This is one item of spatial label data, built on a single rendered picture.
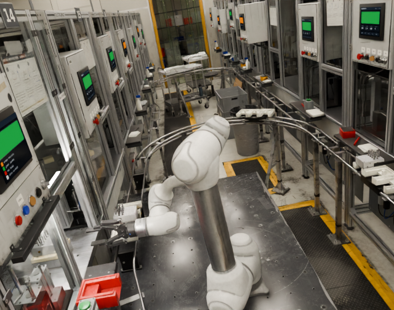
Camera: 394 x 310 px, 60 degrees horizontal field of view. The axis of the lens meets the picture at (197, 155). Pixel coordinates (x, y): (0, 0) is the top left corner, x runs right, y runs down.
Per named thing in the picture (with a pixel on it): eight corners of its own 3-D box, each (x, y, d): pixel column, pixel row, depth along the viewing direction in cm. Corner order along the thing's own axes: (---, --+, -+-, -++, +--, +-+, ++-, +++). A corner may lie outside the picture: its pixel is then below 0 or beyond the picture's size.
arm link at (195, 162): (257, 290, 150) (244, 333, 132) (223, 286, 157) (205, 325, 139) (221, 126, 122) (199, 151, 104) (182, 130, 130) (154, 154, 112)
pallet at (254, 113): (236, 122, 352) (236, 112, 348) (241, 117, 363) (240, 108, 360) (271, 122, 335) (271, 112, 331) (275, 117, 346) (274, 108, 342)
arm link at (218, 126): (194, 139, 144) (181, 152, 133) (213, 105, 134) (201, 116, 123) (220, 157, 143) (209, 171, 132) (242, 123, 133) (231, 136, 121)
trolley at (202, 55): (217, 94, 806) (211, 52, 769) (193, 99, 798) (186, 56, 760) (208, 88, 883) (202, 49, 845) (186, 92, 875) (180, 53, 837)
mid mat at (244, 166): (287, 191, 364) (287, 190, 364) (236, 200, 363) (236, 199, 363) (262, 155, 456) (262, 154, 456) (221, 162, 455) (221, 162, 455)
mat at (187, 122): (218, 202, 367) (218, 200, 366) (164, 211, 365) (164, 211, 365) (186, 90, 905) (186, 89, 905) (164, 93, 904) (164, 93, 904)
